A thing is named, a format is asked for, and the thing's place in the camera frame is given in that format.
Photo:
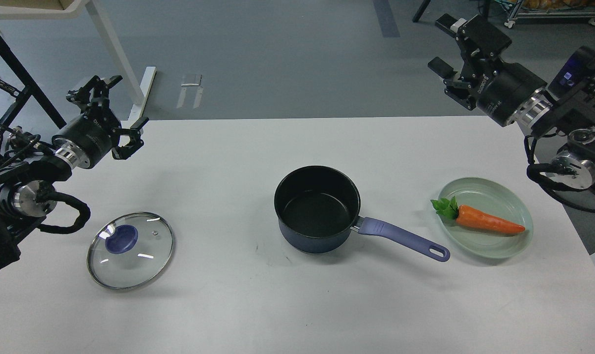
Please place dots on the blue saucepan purple handle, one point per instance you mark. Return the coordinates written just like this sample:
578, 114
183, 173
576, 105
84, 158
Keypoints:
318, 207

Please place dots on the black furniture legs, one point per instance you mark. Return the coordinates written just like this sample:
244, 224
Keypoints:
484, 9

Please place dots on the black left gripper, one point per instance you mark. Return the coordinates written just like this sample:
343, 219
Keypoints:
85, 141

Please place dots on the orange toy carrot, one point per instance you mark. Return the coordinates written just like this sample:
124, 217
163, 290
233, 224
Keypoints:
468, 216

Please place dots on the pale green plate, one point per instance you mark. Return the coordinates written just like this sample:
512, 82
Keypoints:
496, 200

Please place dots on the black metal rack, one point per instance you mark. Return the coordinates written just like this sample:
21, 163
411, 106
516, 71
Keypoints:
12, 98

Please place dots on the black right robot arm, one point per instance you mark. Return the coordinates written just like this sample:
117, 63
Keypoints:
560, 148

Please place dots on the white desk frame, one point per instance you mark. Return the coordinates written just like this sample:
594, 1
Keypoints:
137, 89

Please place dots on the metal wheeled cart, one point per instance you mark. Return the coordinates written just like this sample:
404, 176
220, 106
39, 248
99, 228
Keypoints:
548, 9

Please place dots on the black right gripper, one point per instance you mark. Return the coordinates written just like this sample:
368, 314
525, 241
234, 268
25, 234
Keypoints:
498, 88

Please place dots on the glass pot lid purple knob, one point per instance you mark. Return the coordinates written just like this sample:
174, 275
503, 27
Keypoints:
130, 251

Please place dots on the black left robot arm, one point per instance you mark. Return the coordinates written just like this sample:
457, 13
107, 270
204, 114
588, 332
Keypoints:
37, 205

